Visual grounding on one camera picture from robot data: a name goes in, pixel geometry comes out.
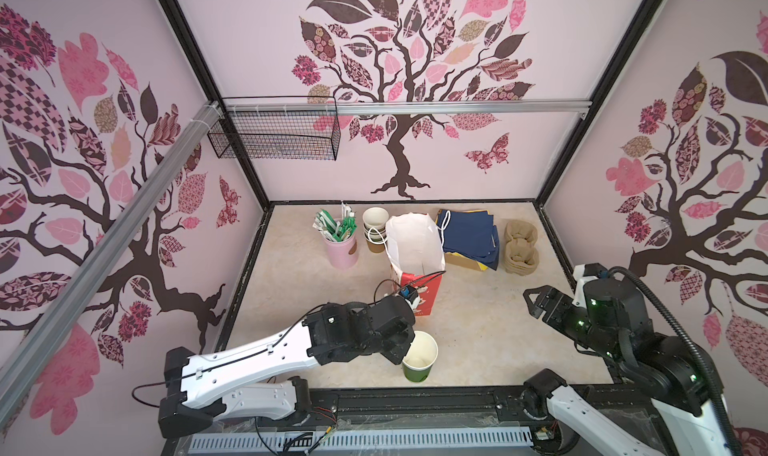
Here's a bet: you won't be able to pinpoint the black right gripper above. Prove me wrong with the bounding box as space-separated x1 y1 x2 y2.
519 281 618 364

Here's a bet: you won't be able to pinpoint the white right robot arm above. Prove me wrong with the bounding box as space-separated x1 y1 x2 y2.
523 263 743 455

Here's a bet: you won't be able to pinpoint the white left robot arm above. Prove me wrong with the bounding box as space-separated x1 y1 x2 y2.
156 285 422 439

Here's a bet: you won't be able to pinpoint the red white paper takeout bag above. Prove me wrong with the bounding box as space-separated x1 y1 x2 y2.
385 213 446 317

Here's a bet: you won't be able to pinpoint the pink plastic straw holder cup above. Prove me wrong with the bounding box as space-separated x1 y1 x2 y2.
325 235 359 270

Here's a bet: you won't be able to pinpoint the brown pulp cup carriers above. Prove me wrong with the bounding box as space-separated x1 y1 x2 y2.
502 220 539 276

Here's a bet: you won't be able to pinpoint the stack of green paper cups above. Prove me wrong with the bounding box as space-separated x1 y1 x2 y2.
362 207 390 253

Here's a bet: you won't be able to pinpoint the navy blue paper bags stack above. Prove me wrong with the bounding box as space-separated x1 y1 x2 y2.
436 209 501 271

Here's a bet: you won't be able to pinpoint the white slotted cable duct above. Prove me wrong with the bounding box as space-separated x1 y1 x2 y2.
184 427 533 455

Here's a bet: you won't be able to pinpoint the black wire mesh basket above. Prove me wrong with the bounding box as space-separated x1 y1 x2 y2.
208 96 341 161

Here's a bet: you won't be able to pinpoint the aluminium horizontal rail back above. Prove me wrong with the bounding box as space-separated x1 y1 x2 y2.
225 98 592 116

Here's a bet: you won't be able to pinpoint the aluminium diagonal rail left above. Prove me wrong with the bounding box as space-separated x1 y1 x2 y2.
1 101 222 424

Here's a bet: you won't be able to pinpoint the black vertical frame post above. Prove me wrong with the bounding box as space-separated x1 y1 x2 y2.
157 0 272 212

